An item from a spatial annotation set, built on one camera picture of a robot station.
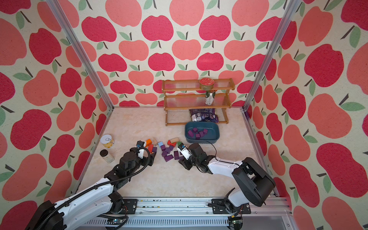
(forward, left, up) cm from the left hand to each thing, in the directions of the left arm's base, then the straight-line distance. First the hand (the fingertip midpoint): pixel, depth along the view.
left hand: (149, 151), depth 83 cm
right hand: (-2, -20, -8) cm, 22 cm away
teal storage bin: (+21, -34, -9) cm, 41 cm away
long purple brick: (+2, -10, -12) cm, 16 cm away
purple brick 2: (+21, -37, -7) cm, 43 cm away
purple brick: (+3, -16, -11) cm, 19 cm away
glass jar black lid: (0, +27, -2) cm, 28 cm away
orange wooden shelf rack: (+48, -19, +3) cm, 51 cm away
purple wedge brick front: (+20, -26, -9) cm, 34 cm away
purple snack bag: (+31, -36, -1) cm, 47 cm away
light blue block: (+11, -4, -9) cm, 14 cm away
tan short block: (+14, -14, -9) cm, 22 cm away
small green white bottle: (+35, -38, +14) cm, 53 cm away
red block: (+11, -14, -10) cm, 20 cm away
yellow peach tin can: (+12, +31, -7) cm, 34 cm away
